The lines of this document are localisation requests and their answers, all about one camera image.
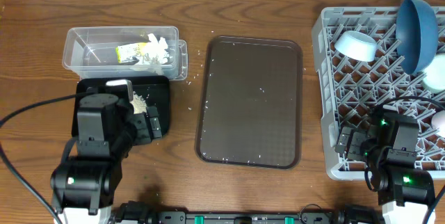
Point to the clear plastic bin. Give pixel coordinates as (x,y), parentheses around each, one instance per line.
(90,52)

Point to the mint green bowl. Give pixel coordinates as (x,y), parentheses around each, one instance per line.
(434,79)

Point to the pile of white rice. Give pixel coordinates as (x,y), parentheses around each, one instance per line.
(139,104)

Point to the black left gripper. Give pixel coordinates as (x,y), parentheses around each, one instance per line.
(141,136)

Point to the black plastic tray bin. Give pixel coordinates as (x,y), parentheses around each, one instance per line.
(154,89)

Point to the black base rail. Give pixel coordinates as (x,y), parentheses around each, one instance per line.
(140,213)

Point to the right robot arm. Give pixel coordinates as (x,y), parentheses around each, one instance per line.
(405,193)

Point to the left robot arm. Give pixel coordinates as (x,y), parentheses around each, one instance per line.
(84,183)

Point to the pink white cup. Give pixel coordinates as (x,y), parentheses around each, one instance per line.
(438,123)

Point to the grey dishwasher rack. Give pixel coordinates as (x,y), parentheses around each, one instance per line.
(350,88)

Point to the brown serving tray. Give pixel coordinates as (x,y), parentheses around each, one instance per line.
(251,106)

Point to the light blue rice bowl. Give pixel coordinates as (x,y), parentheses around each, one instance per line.
(356,45)

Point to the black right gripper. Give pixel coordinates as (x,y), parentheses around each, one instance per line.
(354,149)

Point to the yellow green snack wrapper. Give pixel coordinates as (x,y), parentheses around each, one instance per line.
(130,51)

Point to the dark blue plate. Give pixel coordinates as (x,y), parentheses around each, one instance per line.
(418,33)

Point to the white napkin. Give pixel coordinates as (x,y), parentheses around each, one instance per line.
(152,52)

